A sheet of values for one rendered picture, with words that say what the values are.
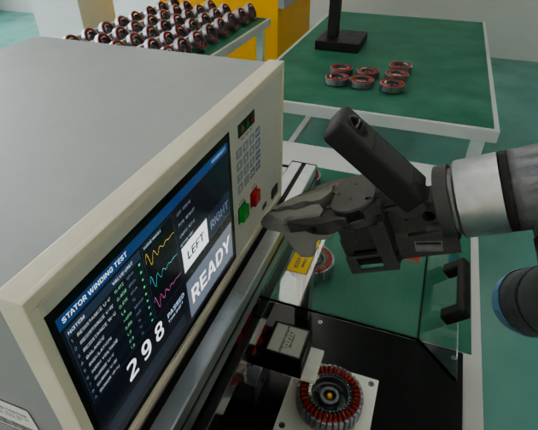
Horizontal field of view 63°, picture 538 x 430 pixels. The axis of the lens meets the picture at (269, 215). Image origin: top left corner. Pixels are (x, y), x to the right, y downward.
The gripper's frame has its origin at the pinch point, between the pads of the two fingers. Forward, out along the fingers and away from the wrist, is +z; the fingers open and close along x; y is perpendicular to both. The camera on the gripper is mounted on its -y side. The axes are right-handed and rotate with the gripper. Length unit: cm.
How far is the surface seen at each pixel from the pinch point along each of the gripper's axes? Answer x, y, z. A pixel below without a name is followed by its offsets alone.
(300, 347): 2.9, 25.8, 7.6
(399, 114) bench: 139, 42, 13
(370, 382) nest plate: 10.2, 43.2, 3.0
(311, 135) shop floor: 258, 82, 104
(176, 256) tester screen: -14.6, -5.7, 1.1
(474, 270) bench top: 52, 54, -13
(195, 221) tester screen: -10.7, -6.7, 0.6
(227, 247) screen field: -4.6, 0.7, 4.0
